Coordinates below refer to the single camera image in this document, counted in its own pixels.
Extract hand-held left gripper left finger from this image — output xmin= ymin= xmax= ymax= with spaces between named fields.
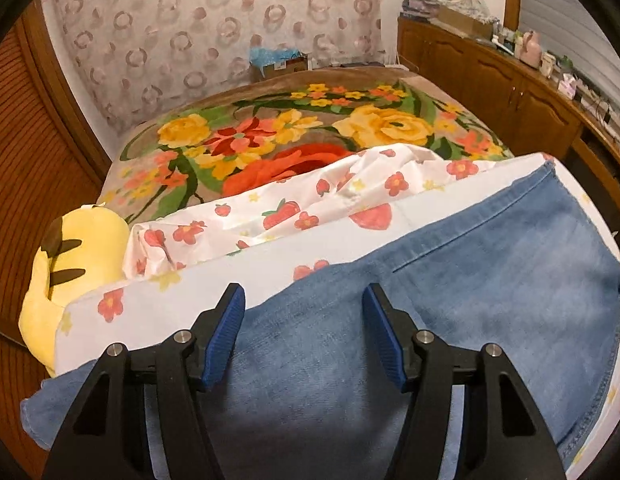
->
xmin=42 ymin=282 xmax=247 ymax=480

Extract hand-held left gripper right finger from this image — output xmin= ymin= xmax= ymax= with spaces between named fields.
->
xmin=362 ymin=282 xmax=573 ymax=480

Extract blue denim pants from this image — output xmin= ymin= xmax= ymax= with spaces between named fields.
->
xmin=20 ymin=162 xmax=620 ymax=480

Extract white strawberry print bed sheet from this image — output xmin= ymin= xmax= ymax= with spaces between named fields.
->
xmin=55 ymin=142 xmax=620 ymax=480

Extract yellow plush toy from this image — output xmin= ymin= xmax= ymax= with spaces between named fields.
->
xmin=18 ymin=205 xmax=131 ymax=378

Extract brown floral blanket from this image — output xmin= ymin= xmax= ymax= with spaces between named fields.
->
xmin=97 ymin=67 xmax=516 ymax=223

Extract wooden slatted wardrobe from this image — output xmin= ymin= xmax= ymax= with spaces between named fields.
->
xmin=0 ymin=10 xmax=113 ymax=461

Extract small cardboard box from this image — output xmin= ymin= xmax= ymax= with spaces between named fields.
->
xmin=254 ymin=55 xmax=311 ymax=83

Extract wooden cabinet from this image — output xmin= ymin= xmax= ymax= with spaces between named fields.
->
xmin=396 ymin=12 xmax=620 ymax=171

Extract blue plastic bag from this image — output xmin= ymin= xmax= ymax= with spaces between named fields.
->
xmin=249 ymin=46 xmax=302 ymax=69

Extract circle patterned curtain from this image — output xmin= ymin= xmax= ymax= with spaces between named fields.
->
xmin=40 ymin=0 xmax=391 ymax=136

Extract pink kettle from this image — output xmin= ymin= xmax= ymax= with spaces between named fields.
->
xmin=520 ymin=31 xmax=542 ymax=67

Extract large cardboard box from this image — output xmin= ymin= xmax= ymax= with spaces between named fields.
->
xmin=436 ymin=2 xmax=496 ymax=39

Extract purple box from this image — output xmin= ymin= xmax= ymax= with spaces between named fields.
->
xmin=401 ymin=0 xmax=441 ymax=21

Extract grey window blind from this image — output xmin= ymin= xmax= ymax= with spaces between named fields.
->
xmin=520 ymin=0 xmax=620 ymax=126

